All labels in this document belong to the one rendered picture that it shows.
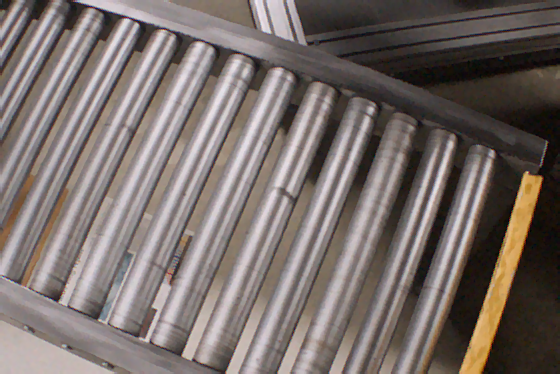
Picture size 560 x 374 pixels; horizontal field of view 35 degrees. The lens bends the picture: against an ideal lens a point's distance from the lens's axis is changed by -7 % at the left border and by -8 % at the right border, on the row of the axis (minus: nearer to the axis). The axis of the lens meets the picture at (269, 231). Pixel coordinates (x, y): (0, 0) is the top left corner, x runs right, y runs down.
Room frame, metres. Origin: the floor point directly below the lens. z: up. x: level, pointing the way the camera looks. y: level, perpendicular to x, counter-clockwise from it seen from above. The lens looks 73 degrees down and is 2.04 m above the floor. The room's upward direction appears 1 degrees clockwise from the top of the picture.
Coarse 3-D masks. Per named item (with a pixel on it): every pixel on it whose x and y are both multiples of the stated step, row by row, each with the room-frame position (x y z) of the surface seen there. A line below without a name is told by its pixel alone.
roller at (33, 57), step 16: (64, 0) 0.78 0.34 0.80; (48, 16) 0.75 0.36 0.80; (64, 16) 0.75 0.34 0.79; (32, 32) 0.72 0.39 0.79; (48, 32) 0.72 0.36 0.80; (32, 48) 0.69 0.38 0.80; (48, 48) 0.69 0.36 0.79; (16, 64) 0.66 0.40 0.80; (32, 64) 0.66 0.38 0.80; (16, 80) 0.63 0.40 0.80; (32, 80) 0.64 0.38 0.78; (0, 96) 0.60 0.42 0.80; (16, 96) 0.60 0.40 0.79; (0, 112) 0.57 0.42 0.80; (16, 112) 0.58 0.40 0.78; (0, 128) 0.55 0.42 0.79; (0, 144) 0.53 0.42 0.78
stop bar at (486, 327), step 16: (528, 176) 0.47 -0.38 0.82; (528, 192) 0.45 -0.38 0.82; (528, 208) 0.42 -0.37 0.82; (512, 224) 0.40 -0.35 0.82; (528, 224) 0.40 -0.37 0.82; (512, 240) 0.37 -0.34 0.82; (512, 256) 0.35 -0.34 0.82; (496, 272) 0.33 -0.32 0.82; (512, 272) 0.32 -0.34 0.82; (496, 288) 0.30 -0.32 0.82; (496, 304) 0.28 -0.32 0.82; (480, 320) 0.26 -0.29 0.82; (496, 320) 0.26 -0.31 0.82; (480, 336) 0.23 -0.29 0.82; (480, 352) 0.21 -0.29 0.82; (464, 368) 0.19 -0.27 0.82; (480, 368) 0.19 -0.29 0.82
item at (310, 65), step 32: (96, 0) 0.77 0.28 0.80; (128, 0) 0.77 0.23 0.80; (160, 0) 0.77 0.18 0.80; (192, 32) 0.70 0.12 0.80; (224, 32) 0.70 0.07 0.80; (256, 32) 0.70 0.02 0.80; (224, 64) 0.68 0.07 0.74; (288, 64) 0.65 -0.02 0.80; (320, 64) 0.65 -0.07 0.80; (352, 64) 0.65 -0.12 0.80; (352, 96) 0.60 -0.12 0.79; (384, 96) 0.60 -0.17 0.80; (416, 96) 0.60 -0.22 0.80; (384, 128) 0.58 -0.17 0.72; (448, 128) 0.55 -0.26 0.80; (480, 128) 0.55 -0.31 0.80; (512, 128) 0.56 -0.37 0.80; (512, 160) 0.51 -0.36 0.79
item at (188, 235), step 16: (96, 224) 0.64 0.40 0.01; (144, 224) 0.64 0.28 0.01; (80, 256) 0.57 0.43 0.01; (128, 256) 0.57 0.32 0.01; (176, 256) 0.57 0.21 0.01; (80, 272) 0.53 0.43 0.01; (128, 272) 0.53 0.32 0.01; (176, 272) 0.53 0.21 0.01; (112, 288) 0.49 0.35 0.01; (160, 288) 0.50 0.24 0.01; (64, 304) 0.45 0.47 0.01; (112, 304) 0.46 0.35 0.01; (160, 304) 0.46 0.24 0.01; (144, 336) 0.39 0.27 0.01
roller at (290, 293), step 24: (360, 120) 0.56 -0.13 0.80; (336, 144) 0.52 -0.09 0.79; (360, 144) 0.52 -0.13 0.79; (336, 168) 0.48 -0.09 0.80; (336, 192) 0.45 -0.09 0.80; (312, 216) 0.41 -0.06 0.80; (336, 216) 0.41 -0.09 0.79; (312, 240) 0.37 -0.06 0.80; (288, 264) 0.34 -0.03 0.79; (312, 264) 0.34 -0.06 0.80; (288, 288) 0.31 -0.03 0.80; (312, 288) 0.31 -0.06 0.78; (264, 312) 0.28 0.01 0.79; (288, 312) 0.27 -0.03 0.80; (264, 336) 0.24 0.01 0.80; (288, 336) 0.24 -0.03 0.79; (264, 360) 0.21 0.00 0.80
